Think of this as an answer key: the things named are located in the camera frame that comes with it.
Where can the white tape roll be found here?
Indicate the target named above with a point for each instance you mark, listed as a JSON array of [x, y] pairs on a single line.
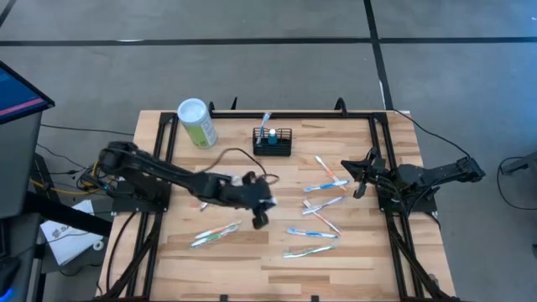
[[95, 247]]

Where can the black aluminium table frame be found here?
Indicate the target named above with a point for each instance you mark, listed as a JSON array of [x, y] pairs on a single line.
[[293, 114]]

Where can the grey blue toothbrush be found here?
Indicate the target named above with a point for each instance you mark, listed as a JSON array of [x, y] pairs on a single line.
[[263, 126]]

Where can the packaged toothbrushes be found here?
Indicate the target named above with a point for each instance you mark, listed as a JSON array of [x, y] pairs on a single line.
[[218, 229], [327, 170]]

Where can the blue bottle white cap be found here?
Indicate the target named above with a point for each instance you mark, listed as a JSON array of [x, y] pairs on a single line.
[[268, 202]]

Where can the grey purple toothbrush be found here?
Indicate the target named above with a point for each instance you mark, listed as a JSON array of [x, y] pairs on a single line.
[[323, 205]]

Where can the red orange toothbrush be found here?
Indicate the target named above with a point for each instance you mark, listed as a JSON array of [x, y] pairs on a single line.
[[331, 224]]

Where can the black monitor stand bar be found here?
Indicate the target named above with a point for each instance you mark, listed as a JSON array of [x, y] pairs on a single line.
[[67, 214]]

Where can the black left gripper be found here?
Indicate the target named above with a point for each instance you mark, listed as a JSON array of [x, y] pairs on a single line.
[[239, 193]]

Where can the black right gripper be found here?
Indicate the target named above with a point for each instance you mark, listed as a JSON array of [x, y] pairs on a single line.
[[381, 173]]

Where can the white green wipes canister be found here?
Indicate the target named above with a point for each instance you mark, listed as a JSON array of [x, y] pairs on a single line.
[[197, 126]]

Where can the computer monitor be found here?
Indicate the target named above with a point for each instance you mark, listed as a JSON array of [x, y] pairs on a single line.
[[17, 96]]

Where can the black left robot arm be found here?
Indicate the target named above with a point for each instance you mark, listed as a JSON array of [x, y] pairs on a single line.
[[176, 174]]

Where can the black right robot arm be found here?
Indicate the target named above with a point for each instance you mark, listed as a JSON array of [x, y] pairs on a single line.
[[440, 170]]

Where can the grey chair leg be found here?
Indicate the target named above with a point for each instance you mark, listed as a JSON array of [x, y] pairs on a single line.
[[520, 164]]

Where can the white printed paper box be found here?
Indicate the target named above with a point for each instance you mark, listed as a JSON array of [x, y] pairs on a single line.
[[67, 243]]

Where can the small teal bottle white cap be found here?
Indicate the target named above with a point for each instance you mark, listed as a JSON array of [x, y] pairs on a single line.
[[272, 137]]

